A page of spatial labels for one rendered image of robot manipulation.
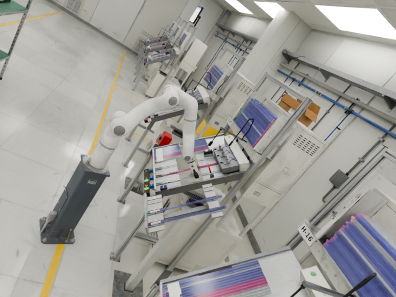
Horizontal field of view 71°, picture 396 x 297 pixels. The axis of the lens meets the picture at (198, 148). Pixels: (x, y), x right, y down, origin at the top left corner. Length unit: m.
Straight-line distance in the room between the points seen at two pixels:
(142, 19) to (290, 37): 6.21
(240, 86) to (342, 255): 2.48
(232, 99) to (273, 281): 2.41
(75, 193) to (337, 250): 1.64
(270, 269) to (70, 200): 1.41
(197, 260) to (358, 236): 1.68
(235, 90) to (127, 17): 7.54
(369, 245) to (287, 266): 0.43
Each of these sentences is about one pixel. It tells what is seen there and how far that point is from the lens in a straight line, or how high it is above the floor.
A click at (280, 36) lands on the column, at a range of 5.41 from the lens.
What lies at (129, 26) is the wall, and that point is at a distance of 10.58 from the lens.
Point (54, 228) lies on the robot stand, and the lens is 2.39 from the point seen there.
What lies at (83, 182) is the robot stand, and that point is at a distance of 2.09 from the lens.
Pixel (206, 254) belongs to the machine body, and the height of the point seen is 0.32.
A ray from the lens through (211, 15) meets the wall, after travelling 10.78.
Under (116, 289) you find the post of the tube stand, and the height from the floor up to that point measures 0.01.
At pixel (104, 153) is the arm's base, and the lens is 1.98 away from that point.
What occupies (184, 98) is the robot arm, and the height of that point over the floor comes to 1.44.
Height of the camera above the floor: 1.82
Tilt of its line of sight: 18 degrees down
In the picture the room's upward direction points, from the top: 36 degrees clockwise
